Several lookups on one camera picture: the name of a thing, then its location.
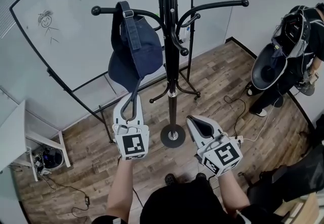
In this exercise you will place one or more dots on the black mesh office chair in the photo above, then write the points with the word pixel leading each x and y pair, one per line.
pixel 298 177

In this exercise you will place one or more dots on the person's right black shoe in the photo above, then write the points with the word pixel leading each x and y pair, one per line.
pixel 201 176

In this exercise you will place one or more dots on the grey waste bin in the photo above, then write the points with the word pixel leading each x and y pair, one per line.
pixel 54 161

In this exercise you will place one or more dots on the navy blue baseball cap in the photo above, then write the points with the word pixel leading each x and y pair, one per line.
pixel 144 48

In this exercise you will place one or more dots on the person's right forearm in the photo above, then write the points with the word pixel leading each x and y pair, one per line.
pixel 233 190

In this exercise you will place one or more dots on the white power strip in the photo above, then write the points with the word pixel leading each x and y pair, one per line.
pixel 238 139

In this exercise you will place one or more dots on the black power adapter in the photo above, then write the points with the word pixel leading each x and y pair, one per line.
pixel 87 199

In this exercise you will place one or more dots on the whiteboard marker pens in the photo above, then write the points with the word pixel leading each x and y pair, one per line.
pixel 184 34

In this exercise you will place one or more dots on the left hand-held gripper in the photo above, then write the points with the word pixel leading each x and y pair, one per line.
pixel 132 145

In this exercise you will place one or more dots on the person's left black shoe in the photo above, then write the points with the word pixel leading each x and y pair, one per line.
pixel 169 179

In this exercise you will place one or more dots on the person's left forearm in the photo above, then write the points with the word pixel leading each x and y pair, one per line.
pixel 121 187

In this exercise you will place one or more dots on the whiteboard on black stand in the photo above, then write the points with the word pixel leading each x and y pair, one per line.
pixel 76 15

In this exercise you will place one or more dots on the person's black shoe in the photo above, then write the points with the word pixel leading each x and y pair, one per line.
pixel 169 179
pixel 201 176

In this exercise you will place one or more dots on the white table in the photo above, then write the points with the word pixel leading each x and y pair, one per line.
pixel 12 132

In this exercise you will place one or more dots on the person's black clothing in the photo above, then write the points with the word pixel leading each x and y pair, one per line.
pixel 182 205

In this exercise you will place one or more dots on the black metal coat rack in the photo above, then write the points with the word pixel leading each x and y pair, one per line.
pixel 173 106

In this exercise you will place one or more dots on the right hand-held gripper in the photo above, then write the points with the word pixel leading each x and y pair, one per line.
pixel 222 154

